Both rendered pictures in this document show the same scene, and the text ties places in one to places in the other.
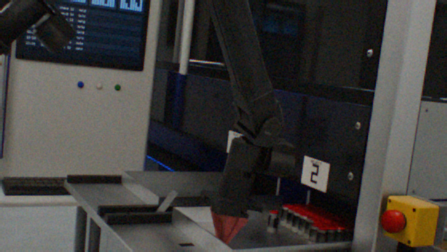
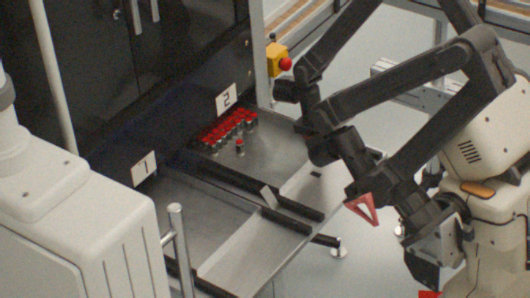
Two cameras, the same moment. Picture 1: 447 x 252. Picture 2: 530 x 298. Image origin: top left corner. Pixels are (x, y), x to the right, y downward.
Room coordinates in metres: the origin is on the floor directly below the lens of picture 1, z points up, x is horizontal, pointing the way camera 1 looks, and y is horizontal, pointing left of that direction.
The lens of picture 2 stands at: (1.92, 1.84, 2.60)
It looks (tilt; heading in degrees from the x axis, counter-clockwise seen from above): 39 degrees down; 248
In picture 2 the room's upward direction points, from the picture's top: 5 degrees counter-clockwise
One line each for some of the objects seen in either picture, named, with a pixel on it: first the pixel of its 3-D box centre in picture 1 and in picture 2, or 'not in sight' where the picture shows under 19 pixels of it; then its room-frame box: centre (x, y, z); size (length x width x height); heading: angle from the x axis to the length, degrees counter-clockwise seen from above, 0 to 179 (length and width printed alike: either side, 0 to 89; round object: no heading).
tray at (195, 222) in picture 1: (272, 231); (255, 145); (1.12, -0.13, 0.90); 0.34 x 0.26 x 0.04; 119
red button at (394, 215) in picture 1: (394, 221); (284, 64); (0.94, -0.32, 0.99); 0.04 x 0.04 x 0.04; 29
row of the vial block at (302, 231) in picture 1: (306, 226); (230, 132); (1.16, -0.21, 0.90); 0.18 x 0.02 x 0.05; 29
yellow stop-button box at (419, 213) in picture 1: (413, 220); (271, 59); (0.96, -0.36, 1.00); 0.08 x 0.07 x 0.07; 119
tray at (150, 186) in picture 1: (200, 189); (177, 217); (1.42, 0.03, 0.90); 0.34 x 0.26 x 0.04; 119
